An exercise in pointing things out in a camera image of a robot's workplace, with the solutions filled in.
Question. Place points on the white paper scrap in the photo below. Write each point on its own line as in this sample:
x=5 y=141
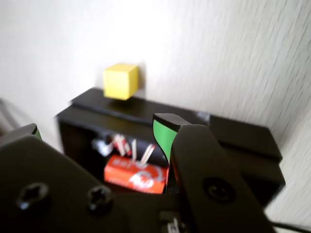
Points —
x=102 y=145

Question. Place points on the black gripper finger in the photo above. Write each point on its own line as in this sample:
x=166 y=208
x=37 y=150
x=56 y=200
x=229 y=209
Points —
x=206 y=165
x=53 y=174

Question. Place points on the plain wooden matchstick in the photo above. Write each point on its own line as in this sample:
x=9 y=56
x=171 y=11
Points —
x=134 y=150

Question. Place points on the orange matchbox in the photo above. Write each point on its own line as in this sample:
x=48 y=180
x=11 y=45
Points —
x=126 y=174

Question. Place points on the yellow wooden cube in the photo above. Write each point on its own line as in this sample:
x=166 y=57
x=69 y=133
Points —
x=119 y=82

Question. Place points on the black box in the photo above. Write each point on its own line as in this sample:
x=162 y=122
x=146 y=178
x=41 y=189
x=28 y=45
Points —
x=243 y=140

